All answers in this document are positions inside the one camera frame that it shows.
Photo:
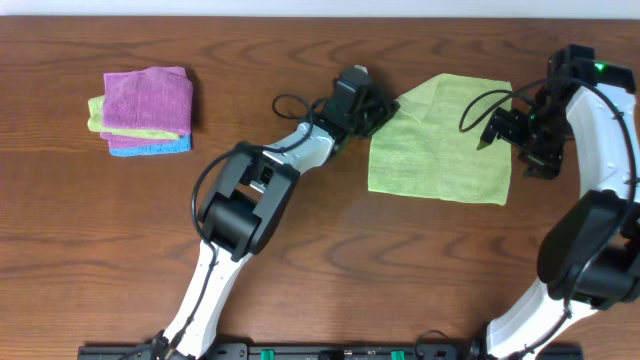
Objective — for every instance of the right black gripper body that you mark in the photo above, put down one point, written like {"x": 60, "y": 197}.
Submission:
{"x": 538, "y": 138}

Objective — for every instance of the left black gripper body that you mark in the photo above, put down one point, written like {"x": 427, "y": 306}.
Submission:
{"x": 376, "y": 111}

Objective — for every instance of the light green cloth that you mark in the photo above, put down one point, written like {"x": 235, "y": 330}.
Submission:
{"x": 421, "y": 153}

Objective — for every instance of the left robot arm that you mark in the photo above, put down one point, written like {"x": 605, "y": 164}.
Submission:
{"x": 241, "y": 211}

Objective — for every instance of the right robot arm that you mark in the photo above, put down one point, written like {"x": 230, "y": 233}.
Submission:
{"x": 589, "y": 261}

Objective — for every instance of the blue folded cloth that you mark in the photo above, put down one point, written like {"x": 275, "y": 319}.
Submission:
{"x": 184, "y": 144}

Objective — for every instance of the purple folded cloth top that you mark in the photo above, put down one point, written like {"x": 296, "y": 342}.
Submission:
{"x": 157, "y": 98}

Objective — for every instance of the purple folded cloth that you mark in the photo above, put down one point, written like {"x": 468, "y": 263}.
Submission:
{"x": 157, "y": 98}
{"x": 122, "y": 142}

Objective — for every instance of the purple folded cloth lower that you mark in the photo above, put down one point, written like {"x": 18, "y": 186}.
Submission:
{"x": 122, "y": 142}

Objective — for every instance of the yellow-green folded cloth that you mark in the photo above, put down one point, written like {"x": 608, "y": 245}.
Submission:
{"x": 95, "y": 123}

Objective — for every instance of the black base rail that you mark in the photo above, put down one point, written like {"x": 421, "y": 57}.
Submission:
{"x": 240, "y": 351}

